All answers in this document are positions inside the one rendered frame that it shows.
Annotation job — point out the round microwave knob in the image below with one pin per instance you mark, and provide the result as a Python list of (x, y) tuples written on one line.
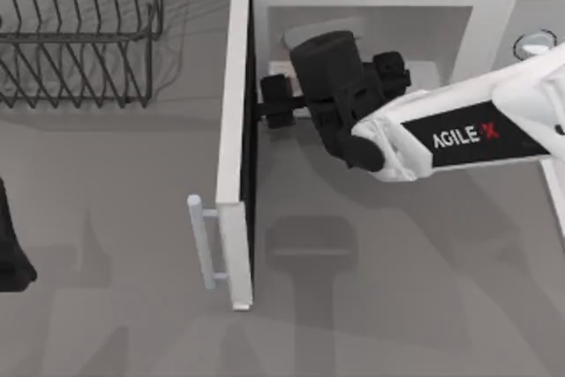
[(532, 41)]

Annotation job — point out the white microwave door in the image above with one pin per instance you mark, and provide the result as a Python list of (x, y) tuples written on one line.
[(231, 152)]

